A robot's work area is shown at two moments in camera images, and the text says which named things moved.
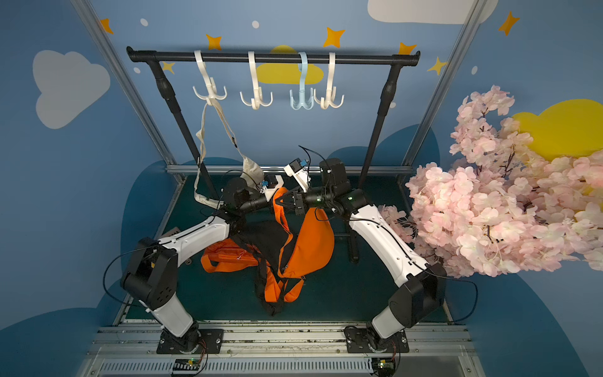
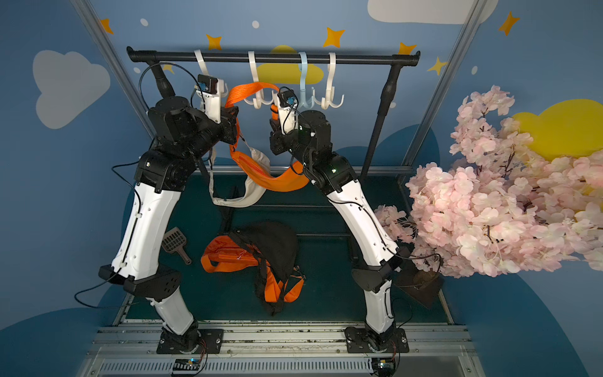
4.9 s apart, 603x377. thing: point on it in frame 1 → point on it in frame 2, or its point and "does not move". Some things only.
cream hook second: [257, 101] does not move
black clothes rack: [153, 56] does not move
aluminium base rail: [132, 349] does not move
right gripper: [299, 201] → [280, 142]
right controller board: [383, 367] does not move
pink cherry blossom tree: [497, 208] does not move
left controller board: [186, 364] does not move
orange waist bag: [226, 254] does not move
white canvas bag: [250, 171] → [253, 192]
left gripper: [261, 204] → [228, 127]
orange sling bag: [308, 250] → [298, 177]
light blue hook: [301, 99] does not move
